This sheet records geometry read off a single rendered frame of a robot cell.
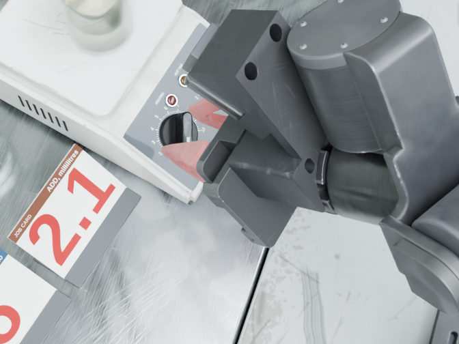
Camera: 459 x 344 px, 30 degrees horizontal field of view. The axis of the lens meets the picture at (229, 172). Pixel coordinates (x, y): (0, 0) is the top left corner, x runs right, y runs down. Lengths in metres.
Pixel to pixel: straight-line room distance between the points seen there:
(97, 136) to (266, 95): 0.26
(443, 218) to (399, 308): 0.32
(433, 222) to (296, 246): 0.32
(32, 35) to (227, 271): 0.24
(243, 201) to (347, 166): 0.08
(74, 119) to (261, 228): 0.21
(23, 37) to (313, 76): 0.33
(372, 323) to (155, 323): 0.17
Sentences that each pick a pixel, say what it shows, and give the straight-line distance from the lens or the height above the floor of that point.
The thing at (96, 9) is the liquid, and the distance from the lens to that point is 0.65.
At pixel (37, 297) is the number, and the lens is 0.69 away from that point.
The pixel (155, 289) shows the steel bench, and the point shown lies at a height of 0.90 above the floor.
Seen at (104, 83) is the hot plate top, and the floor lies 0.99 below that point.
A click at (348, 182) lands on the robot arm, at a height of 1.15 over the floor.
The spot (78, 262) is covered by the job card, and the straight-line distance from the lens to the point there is 0.70.
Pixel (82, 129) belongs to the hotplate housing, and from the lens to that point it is 0.68.
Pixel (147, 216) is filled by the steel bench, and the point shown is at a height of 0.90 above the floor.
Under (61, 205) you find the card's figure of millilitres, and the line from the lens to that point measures 0.68.
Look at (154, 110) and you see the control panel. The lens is 0.67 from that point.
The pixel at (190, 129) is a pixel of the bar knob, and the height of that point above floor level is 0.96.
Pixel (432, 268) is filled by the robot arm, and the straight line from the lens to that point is 0.39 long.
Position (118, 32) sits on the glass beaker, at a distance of 0.64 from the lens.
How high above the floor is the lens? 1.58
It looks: 70 degrees down
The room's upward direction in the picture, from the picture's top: 7 degrees clockwise
